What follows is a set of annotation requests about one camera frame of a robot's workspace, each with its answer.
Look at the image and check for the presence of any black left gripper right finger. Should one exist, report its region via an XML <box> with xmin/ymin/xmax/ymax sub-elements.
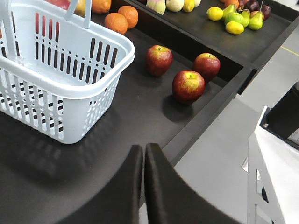
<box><xmin>144</xmin><ymin>143</ymin><xmax>237</xmax><ymax>224</ymax></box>

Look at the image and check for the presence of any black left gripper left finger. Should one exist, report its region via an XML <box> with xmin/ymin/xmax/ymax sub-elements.
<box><xmin>59</xmin><ymin>145</ymin><xmax>143</xmax><ymax>224</ymax></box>

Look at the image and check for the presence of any light blue plastic basket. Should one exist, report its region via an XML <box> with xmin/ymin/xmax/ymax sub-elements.
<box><xmin>0</xmin><ymin>0</ymin><xmax>135</xmax><ymax>144</ymax></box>

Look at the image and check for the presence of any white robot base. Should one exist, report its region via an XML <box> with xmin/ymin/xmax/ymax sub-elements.
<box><xmin>247</xmin><ymin>83</ymin><xmax>299</xmax><ymax>224</ymax></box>

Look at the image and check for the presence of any black wooden fruit display table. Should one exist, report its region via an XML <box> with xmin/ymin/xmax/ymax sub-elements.
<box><xmin>0</xmin><ymin>27</ymin><xmax>255</xmax><ymax>224</ymax></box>

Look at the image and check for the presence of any black right display tray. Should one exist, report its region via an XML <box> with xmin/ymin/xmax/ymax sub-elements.
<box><xmin>126</xmin><ymin>0</ymin><xmax>299</xmax><ymax>70</ymax></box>

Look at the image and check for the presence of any small orange left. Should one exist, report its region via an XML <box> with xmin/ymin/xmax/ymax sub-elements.
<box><xmin>104</xmin><ymin>13</ymin><xmax>128</xmax><ymax>35</ymax></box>

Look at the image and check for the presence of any small orange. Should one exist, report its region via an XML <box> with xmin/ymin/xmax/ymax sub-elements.
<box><xmin>104</xmin><ymin>13</ymin><xmax>128</xmax><ymax>35</ymax></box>
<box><xmin>118</xmin><ymin>6</ymin><xmax>139</xmax><ymax>29</ymax></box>

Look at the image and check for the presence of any yellow lemon front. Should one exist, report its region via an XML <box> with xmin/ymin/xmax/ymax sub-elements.
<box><xmin>225</xmin><ymin>21</ymin><xmax>244</xmax><ymax>35</ymax></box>

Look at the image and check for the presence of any small orange right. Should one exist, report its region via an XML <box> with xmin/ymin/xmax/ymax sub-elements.
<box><xmin>118</xmin><ymin>6</ymin><xmax>139</xmax><ymax>29</ymax></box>

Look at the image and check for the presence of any yellow lemon middle right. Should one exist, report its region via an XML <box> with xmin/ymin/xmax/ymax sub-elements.
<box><xmin>206</xmin><ymin>7</ymin><xmax>223</xmax><ymax>21</ymax></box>

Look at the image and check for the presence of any pink peach in tray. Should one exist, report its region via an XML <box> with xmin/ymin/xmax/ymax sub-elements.
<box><xmin>146</xmin><ymin>0</ymin><xmax>166</xmax><ymax>15</ymax></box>

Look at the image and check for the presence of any white melon lower left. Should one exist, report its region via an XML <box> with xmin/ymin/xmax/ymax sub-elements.
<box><xmin>165</xmin><ymin>0</ymin><xmax>184</xmax><ymax>12</ymax></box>

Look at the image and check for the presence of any yellow lemon by melons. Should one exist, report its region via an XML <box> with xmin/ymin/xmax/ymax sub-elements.
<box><xmin>182</xmin><ymin>0</ymin><xmax>195</xmax><ymax>13</ymax></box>

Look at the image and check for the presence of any yellow orange fruit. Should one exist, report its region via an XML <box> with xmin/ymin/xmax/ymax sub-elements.
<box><xmin>75</xmin><ymin>0</ymin><xmax>86</xmax><ymax>17</ymax></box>

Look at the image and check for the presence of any large orange with navel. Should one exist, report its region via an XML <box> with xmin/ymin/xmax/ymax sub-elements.
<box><xmin>92</xmin><ymin>0</ymin><xmax>112</xmax><ymax>14</ymax></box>

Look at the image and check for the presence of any green pear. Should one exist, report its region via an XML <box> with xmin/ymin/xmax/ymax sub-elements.
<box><xmin>248</xmin><ymin>11</ymin><xmax>264</xmax><ymax>31</ymax></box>

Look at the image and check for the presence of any pink red apple right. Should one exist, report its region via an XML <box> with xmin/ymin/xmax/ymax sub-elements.
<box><xmin>45</xmin><ymin>0</ymin><xmax>70</xmax><ymax>10</ymax></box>

